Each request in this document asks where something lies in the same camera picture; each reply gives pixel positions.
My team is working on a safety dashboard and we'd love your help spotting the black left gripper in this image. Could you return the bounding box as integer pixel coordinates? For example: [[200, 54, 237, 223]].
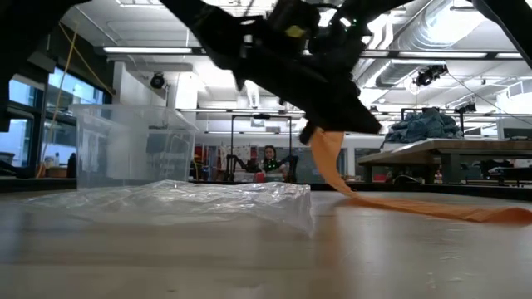
[[232, 41, 382, 145]]

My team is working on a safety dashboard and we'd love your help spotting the orange elastic bandage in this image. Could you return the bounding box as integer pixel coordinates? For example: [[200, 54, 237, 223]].
[[309, 127, 532, 225]]

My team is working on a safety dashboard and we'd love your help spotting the clear plastic bag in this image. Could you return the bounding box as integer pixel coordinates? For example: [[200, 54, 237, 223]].
[[24, 179, 315, 236]]

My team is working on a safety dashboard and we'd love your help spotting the person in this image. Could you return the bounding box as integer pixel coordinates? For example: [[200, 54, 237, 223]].
[[259, 145, 288, 178]]

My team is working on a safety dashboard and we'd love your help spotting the blue cloth pile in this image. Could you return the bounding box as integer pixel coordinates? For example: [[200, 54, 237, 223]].
[[384, 107, 465, 145]]

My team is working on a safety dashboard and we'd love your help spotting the black ceiling spotlight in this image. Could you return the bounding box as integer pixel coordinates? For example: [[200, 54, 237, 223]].
[[413, 64, 449, 87]]

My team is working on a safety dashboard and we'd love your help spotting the grey cart with wooden top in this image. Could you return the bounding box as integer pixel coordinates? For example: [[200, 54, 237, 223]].
[[357, 138, 532, 184]]

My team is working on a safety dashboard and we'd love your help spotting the long ceiling light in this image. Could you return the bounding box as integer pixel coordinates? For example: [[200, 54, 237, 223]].
[[398, 51, 488, 59], [102, 46, 193, 55]]

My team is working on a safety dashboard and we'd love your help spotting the clear plastic bin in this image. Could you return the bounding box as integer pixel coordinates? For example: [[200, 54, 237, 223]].
[[68, 103, 200, 190]]

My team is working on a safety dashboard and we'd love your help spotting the dark bottle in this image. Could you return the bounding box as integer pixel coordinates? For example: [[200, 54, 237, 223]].
[[66, 152, 78, 179]]

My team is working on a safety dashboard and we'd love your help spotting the silver ventilation duct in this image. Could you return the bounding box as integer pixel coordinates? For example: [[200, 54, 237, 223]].
[[352, 0, 487, 91]]

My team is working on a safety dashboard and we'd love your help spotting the black background rig frame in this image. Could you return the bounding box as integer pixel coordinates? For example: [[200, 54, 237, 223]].
[[229, 114, 294, 183]]

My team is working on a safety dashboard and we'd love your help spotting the round black ceiling camera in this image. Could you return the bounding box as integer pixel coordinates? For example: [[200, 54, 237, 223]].
[[149, 72, 166, 91]]

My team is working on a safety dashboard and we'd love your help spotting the yellow cable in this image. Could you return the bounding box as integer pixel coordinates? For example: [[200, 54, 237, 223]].
[[35, 22, 116, 179]]

